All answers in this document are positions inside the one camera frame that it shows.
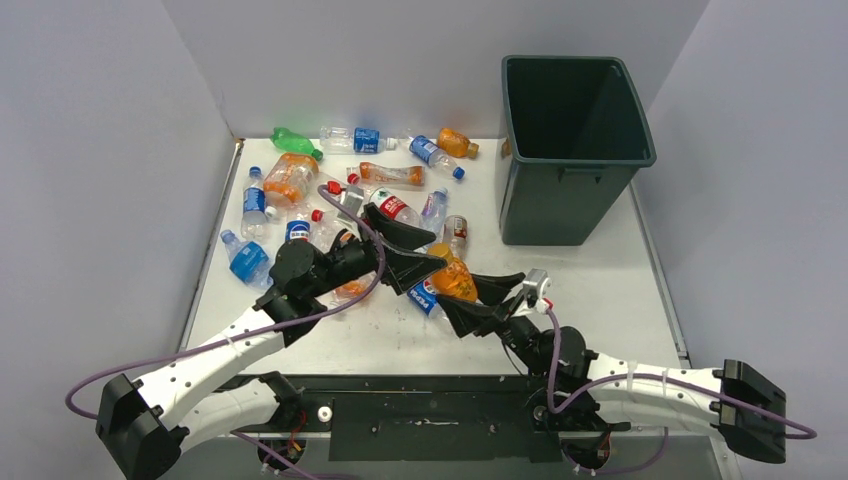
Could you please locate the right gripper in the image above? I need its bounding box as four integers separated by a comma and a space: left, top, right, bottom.
438, 272, 550, 374

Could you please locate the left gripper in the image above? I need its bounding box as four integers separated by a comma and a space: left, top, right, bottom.
306, 203, 445, 298

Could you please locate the orange juice bottle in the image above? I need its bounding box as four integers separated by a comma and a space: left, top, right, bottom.
427, 243, 478, 302
437, 127, 479, 159

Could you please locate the Pepsi bottle blue label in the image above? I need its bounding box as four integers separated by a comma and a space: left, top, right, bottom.
407, 279, 447, 320

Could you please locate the clear bottle red cap label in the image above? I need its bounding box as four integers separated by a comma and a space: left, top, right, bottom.
442, 215, 468, 260

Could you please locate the crushed orange label bottle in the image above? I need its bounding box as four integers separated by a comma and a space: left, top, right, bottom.
333, 228, 375, 305

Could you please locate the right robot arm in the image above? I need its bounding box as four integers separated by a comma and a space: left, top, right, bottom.
435, 269, 790, 464

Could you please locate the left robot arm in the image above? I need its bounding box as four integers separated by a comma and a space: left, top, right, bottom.
95, 203, 446, 479

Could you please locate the dark green plastic bin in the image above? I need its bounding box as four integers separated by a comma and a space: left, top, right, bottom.
495, 55, 656, 246

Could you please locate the Nongfu bottle red white label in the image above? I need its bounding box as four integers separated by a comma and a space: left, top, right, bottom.
347, 173, 421, 227

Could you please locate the small clear water bottle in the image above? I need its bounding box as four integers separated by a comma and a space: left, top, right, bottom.
421, 188, 448, 236

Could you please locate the flattened orange label bottle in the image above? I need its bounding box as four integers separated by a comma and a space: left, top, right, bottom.
346, 162, 425, 187

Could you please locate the large Pepsi bottle blue cap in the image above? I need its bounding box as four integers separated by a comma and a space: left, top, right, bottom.
285, 206, 325, 245

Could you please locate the blue label bottle blue cap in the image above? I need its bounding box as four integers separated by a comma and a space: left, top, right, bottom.
408, 135, 465, 181

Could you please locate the clear bottle blue label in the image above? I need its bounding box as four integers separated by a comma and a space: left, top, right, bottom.
319, 126, 399, 155

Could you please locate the large orange label bottle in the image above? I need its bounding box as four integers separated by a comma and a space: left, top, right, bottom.
263, 152, 319, 209

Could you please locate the slim blue label bottle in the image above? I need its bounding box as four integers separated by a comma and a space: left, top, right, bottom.
241, 166, 269, 243

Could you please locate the blue label bottle left edge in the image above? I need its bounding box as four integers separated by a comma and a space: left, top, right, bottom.
220, 230, 272, 290

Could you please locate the green plastic bottle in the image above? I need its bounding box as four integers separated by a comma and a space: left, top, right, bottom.
270, 127, 324, 162

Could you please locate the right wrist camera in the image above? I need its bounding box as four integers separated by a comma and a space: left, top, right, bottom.
522, 268, 551, 314

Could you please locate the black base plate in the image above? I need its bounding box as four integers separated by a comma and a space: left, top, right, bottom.
242, 375, 631, 463

